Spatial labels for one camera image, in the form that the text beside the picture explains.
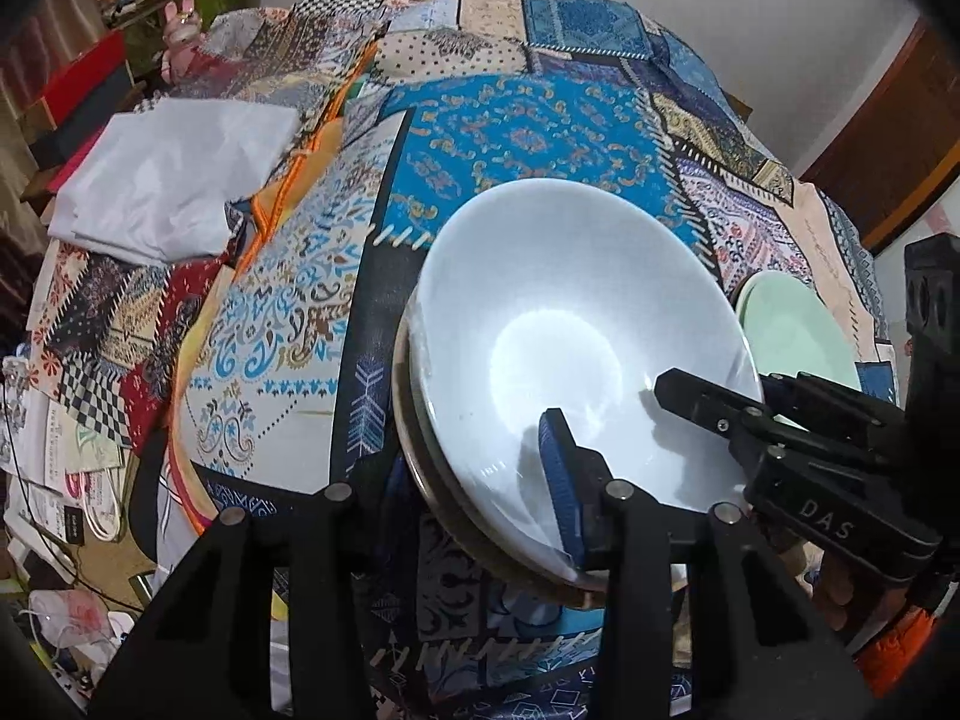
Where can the white folded cloth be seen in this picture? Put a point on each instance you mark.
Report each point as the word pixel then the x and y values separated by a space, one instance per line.
pixel 165 180

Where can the green plate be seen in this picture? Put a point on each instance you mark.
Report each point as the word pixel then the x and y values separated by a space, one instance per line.
pixel 795 330

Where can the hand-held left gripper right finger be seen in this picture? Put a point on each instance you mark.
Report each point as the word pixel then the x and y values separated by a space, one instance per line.
pixel 559 480

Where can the white bowl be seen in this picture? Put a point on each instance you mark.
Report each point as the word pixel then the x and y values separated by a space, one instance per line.
pixel 555 300

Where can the person's right hand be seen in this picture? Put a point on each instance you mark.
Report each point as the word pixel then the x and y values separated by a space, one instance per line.
pixel 840 585

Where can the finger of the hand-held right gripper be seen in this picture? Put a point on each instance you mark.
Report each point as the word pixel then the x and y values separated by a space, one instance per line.
pixel 705 405
pixel 832 405

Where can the pile of papers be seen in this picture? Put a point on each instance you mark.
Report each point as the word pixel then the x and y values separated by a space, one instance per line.
pixel 60 450

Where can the patchwork blanket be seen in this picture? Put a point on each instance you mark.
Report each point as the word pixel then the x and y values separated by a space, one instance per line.
pixel 510 127

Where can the white plastic bag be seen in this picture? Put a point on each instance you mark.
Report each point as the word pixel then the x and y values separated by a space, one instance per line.
pixel 71 615

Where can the red box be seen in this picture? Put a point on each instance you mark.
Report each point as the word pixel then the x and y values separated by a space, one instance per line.
pixel 82 79
pixel 82 124

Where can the brown wooden door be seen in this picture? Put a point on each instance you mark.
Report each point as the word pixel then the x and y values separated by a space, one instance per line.
pixel 892 142

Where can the pink bunny toy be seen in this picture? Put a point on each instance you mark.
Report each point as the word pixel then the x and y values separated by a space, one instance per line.
pixel 181 34

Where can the pink folder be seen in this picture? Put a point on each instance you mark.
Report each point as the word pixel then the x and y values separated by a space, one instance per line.
pixel 75 157

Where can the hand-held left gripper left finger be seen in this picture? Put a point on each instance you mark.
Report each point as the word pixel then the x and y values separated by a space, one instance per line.
pixel 322 555

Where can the pink bowl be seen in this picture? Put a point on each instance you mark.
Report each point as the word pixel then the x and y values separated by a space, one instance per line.
pixel 480 547

